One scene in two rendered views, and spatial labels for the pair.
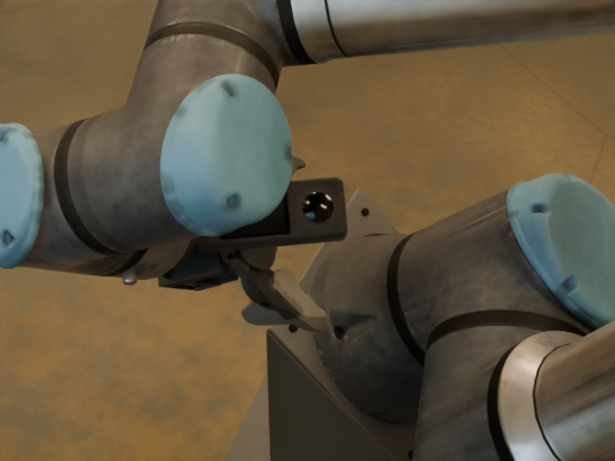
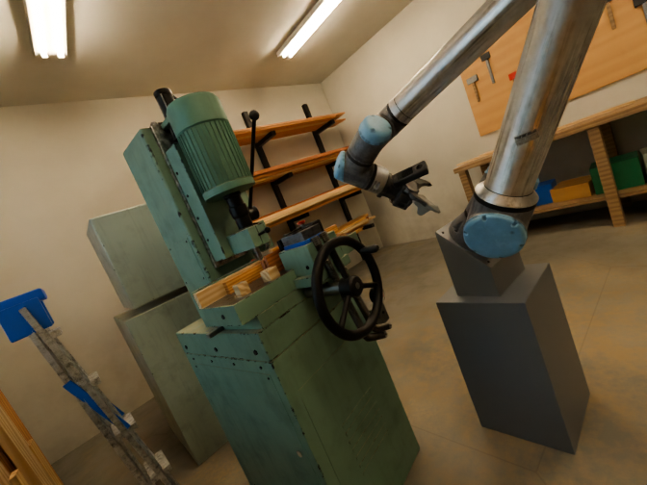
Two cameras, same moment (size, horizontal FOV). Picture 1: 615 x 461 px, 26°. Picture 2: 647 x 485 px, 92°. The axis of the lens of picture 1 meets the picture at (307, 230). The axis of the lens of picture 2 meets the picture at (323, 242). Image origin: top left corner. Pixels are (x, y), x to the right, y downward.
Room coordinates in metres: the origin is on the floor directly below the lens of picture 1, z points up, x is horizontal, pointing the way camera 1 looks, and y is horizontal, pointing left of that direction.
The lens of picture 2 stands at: (-0.29, -0.22, 1.06)
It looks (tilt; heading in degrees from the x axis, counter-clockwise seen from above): 7 degrees down; 32
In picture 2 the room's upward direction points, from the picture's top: 22 degrees counter-clockwise
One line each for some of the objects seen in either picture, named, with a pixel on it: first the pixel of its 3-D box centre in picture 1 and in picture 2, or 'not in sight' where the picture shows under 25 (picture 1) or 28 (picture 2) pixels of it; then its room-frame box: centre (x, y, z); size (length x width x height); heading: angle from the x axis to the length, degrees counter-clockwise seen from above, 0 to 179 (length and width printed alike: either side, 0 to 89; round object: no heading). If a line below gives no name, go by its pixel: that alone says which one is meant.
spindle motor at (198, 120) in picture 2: not in sight; (212, 150); (0.50, 0.54, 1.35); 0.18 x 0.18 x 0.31
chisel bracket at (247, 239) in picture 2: not in sight; (248, 241); (0.50, 0.56, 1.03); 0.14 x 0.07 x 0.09; 79
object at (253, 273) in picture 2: not in sight; (291, 253); (0.64, 0.52, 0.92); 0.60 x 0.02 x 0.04; 169
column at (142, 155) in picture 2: not in sight; (197, 224); (0.55, 0.83, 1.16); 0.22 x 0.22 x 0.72; 79
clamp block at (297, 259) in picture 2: not in sight; (311, 254); (0.51, 0.35, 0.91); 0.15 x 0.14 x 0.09; 169
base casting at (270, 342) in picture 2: not in sight; (263, 311); (0.52, 0.66, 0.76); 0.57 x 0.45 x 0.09; 79
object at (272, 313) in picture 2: not in sight; (286, 292); (0.49, 0.48, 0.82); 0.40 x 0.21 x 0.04; 169
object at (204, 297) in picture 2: not in sight; (271, 262); (0.55, 0.55, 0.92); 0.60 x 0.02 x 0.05; 169
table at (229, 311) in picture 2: not in sight; (299, 270); (0.53, 0.43, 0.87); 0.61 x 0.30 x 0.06; 169
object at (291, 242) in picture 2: not in sight; (304, 232); (0.52, 0.34, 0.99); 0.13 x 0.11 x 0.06; 169
